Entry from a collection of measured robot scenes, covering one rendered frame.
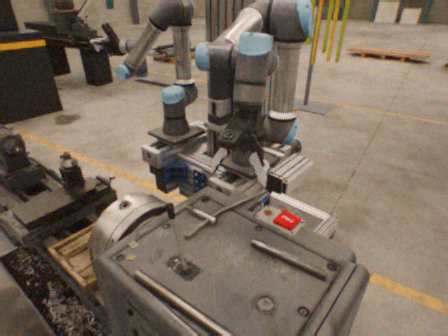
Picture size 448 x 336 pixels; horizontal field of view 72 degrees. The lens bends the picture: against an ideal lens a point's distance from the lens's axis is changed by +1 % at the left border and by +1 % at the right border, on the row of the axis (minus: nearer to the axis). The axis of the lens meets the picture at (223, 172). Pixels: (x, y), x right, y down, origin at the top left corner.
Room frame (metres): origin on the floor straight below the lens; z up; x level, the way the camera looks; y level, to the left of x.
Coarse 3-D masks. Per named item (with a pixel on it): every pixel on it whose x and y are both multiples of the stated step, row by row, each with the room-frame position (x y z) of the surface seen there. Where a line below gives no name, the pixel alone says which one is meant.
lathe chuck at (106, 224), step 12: (120, 204) 0.80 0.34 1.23; (132, 204) 0.80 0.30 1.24; (144, 204) 0.80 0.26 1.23; (108, 216) 0.76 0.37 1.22; (120, 216) 0.75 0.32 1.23; (96, 228) 0.74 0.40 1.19; (108, 228) 0.72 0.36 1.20; (96, 240) 0.71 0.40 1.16; (108, 240) 0.69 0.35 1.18; (96, 252) 0.69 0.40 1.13
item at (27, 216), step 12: (96, 180) 1.36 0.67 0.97; (48, 192) 1.25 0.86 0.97; (60, 192) 1.25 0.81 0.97; (24, 204) 1.15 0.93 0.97; (36, 204) 1.15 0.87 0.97; (48, 204) 1.15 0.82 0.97; (60, 204) 1.15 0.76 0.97; (72, 204) 1.17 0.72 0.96; (24, 216) 1.06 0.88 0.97; (36, 216) 1.06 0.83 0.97; (48, 216) 1.09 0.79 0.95
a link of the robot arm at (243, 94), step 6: (240, 84) 0.76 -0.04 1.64; (234, 90) 0.72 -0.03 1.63; (240, 90) 0.70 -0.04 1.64; (246, 90) 0.69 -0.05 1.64; (252, 90) 0.69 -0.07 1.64; (258, 90) 0.70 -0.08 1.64; (264, 90) 0.71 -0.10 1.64; (234, 96) 0.72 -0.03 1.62; (240, 96) 0.70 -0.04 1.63; (246, 96) 0.69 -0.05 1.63; (252, 96) 0.69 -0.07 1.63; (258, 96) 0.70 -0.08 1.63; (264, 96) 0.71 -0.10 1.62; (240, 102) 0.70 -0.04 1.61; (246, 102) 0.69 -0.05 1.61; (252, 102) 0.69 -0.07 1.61; (258, 102) 0.69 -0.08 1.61
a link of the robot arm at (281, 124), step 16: (272, 0) 1.19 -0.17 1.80; (288, 0) 1.18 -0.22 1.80; (304, 0) 1.16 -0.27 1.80; (272, 16) 1.16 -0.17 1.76; (288, 16) 1.14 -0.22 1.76; (304, 16) 1.12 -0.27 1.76; (272, 32) 1.18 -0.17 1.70; (288, 32) 1.14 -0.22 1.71; (304, 32) 1.13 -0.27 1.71; (288, 48) 1.15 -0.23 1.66; (288, 64) 1.15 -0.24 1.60; (288, 80) 1.15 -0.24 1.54; (288, 96) 1.16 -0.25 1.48; (272, 112) 1.18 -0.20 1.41; (288, 112) 1.16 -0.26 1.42; (272, 128) 1.16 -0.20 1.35; (288, 128) 1.14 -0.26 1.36; (288, 144) 1.14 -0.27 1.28
